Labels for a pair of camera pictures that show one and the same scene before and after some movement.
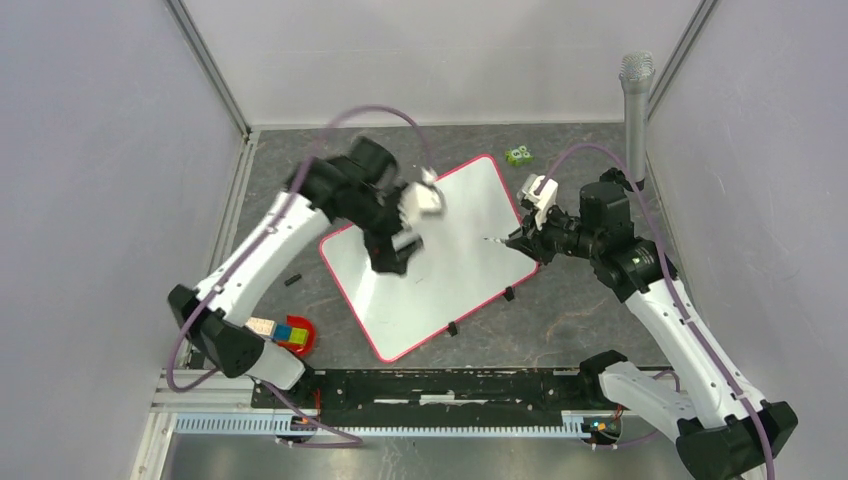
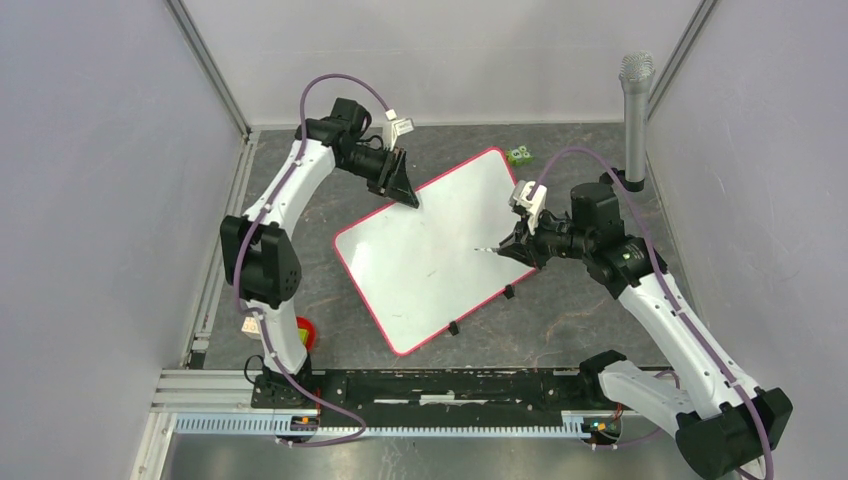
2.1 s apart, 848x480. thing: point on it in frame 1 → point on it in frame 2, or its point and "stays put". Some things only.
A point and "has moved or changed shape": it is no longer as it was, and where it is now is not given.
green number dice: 519,157 stays put
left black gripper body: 380,222 → 373,166
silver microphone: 636,71 stays put
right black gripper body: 557,235 stays put
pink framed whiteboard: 460,267 has moved or changed shape
